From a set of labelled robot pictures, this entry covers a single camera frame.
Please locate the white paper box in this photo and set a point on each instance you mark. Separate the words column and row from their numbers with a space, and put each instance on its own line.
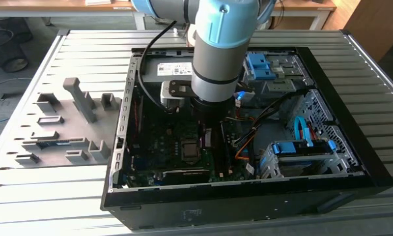
column 97, row 2

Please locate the low metal disk bay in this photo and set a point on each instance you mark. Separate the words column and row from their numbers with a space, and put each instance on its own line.
column 315, row 159

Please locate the grey power supply unit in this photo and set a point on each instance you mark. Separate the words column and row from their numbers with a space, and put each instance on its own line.
column 152, row 77

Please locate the blue drive bay bracket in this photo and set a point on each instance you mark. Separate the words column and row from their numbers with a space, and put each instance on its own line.
column 259, row 66

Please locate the grey parts rack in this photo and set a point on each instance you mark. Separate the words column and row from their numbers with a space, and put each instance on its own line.
column 73, row 127

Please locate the green motherboard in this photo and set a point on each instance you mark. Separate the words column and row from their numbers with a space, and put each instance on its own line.
column 160, row 147

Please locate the black RAM slot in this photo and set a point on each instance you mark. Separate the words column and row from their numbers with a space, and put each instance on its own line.
column 227, row 153
column 219, row 152

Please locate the black graphics card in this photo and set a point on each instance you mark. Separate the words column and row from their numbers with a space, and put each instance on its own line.
column 187, row 175

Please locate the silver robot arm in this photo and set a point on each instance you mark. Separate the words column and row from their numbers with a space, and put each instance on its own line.
column 216, row 61

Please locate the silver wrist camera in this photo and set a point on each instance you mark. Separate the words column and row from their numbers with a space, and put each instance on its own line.
column 167, row 94

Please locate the silver CPU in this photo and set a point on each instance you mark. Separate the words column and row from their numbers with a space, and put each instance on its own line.
column 191, row 150

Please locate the black PC case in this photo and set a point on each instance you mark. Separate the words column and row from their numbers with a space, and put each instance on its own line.
column 216, row 211

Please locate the metal locking lever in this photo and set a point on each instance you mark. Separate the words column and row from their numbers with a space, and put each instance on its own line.
column 203, row 143

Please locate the blue RAM stick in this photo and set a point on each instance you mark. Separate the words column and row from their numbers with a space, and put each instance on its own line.
column 55, row 143

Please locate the wooden cabinet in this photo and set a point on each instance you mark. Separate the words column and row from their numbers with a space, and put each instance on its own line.
column 373, row 24

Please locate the wooden desk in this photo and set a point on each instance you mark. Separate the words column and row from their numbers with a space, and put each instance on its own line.
column 52, row 8

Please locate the blue disk carrier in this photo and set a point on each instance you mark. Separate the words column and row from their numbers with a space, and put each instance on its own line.
column 284, row 148

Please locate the tall metal drive cage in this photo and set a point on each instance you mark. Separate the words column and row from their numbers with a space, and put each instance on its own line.
column 279, row 91

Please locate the black waste bin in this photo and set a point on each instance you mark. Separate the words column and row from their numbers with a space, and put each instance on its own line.
column 8, row 56

